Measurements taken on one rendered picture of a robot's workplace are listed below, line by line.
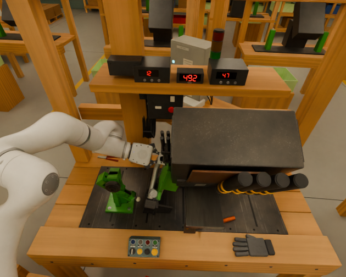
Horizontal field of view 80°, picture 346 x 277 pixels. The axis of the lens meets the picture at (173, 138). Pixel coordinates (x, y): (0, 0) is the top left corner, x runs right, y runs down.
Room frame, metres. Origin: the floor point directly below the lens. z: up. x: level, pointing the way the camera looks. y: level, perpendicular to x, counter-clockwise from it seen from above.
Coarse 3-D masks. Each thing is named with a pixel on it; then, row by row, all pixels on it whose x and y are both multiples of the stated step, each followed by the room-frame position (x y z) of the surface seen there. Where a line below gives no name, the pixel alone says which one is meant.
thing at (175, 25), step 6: (144, 0) 8.05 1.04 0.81; (174, 0) 7.97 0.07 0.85; (180, 0) 7.58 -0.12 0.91; (186, 0) 7.57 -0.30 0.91; (144, 6) 7.64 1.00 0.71; (174, 6) 7.60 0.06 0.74; (180, 6) 7.58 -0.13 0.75; (186, 6) 7.57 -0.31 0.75; (174, 18) 7.58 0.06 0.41; (180, 18) 7.55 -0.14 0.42; (204, 18) 7.51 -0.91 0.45; (174, 24) 7.52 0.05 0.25; (180, 24) 7.51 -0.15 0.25; (204, 24) 7.50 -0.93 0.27
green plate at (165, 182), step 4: (168, 164) 0.62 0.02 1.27; (164, 168) 0.66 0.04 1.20; (168, 168) 0.59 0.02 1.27; (164, 172) 0.63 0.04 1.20; (168, 172) 0.58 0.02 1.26; (160, 176) 0.67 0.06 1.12; (164, 176) 0.60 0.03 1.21; (168, 176) 0.59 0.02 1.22; (160, 180) 0.64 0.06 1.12; (164, 180) 0.58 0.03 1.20; (168, 180) 0.59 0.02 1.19; (160, 184) 0.61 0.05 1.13; (164, 184) 0.58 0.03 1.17; (168, 184) 0.59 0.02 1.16; (172, 184) 0.59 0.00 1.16; (160, 188) 0.58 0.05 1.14; (164, 188) 0.59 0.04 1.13; (168, 188) 0.59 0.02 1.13; (172, 188) 0.59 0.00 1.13; (176, 188) 0.59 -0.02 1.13
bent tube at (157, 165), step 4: (160, 156) 0.70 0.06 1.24; (160, 160) 0.72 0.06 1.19; (156, 164) 0.75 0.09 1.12; (164, 164) 0.68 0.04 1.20; (156, 168) 0.74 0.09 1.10; (156, 172) 0.73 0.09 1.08; (152, 176) 0.71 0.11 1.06; (156, 176) 0.71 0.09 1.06; (152, 180) 0.69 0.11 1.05; (156, 180) 0.70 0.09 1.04; (152, 184) 0.68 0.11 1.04; (152, 188) 0.66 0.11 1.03; (148, 192) 0.65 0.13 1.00; (148, 196) 0.63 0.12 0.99
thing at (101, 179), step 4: (104, 172) 0.66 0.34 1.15; (100, 176) 0.65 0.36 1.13; (104, 176) 0.64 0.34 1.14; (100, 180) 0.62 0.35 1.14; (104, 180) 0.62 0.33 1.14; (100, 184) 0.62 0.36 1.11; (104, 184) 0.63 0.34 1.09; (104, 188) 0.62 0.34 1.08; (124, 188) 0.64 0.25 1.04; (120, 192) 0.62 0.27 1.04; (128, 192) 0.64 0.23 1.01; (132, 192) 0.65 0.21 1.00; (120, 196) 0.62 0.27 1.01; (124, 196) 0.62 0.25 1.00; (128, 196) 0.63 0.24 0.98; (132, 196) 0.63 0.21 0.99; (128, 200) 0.61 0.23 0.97
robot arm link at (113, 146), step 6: (108, 138) 0.71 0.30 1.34; (114, 138) 0.71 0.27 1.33; (120, 138) 0.73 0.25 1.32; (108, 144) 0.68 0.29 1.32; (114, 144) 0.69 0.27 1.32; (120, 144) 0.70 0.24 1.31; (102, 150) 0.66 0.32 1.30; (108, 150) 0.67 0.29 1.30; (114, 150) 0.67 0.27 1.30; (120, 150) 0.67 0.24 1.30; (114, 156) 0.67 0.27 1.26; (120, 156) 0.67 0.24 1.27
